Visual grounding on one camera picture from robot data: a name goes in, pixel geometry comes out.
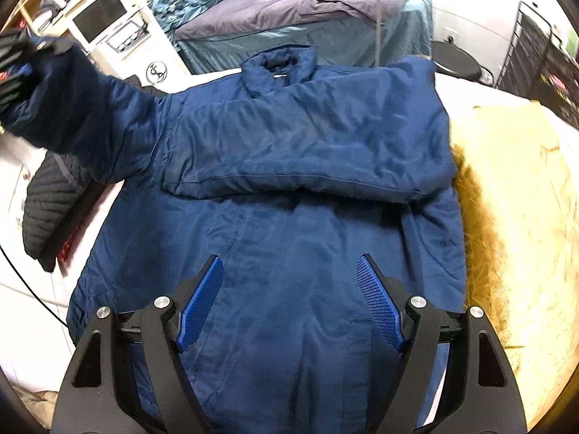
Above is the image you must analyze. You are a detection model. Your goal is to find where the navy blue padded jacket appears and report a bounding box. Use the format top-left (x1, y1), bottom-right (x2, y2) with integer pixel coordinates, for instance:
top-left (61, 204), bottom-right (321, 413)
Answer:
top-left (1, 47), bottom-right (466, 433)

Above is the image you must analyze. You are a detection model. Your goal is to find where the white appliance with panel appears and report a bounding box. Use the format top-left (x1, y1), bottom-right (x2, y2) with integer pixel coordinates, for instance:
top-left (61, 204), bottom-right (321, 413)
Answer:
top-left (67, 0), bottom-right (190, 93)

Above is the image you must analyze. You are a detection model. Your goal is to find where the pink polka dot bedsheet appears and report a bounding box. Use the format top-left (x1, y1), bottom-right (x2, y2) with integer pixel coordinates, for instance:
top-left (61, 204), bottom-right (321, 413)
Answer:
top-left (1, 109), bottom-right (578, 394)

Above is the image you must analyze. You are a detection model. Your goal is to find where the black quilted jacket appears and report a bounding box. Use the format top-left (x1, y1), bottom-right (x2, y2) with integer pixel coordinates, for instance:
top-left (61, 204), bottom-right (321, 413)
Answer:
top-left (20, 73), bottom-right (169, 273)

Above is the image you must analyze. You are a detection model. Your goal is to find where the grey blue quilt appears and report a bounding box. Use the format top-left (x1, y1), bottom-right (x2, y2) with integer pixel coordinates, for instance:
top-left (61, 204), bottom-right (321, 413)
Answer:
top-left (149, 0), bottom-right (433, 75)

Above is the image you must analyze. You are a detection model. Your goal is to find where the mustard yellow garment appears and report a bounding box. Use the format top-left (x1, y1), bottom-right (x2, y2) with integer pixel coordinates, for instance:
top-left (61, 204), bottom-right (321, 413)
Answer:
top-left (451, 102), bottom-right (578, 427)

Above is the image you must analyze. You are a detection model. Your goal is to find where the black round stool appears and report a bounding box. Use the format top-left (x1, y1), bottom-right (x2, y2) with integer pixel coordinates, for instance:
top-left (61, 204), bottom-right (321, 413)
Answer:
top-left (431, 41), bottom-right (482, 81)

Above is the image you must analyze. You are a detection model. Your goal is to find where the black wire shelf rack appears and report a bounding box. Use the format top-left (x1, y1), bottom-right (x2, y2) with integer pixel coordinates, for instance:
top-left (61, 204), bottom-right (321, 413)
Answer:
top-left (496, 2), bottom-right (578, 128)

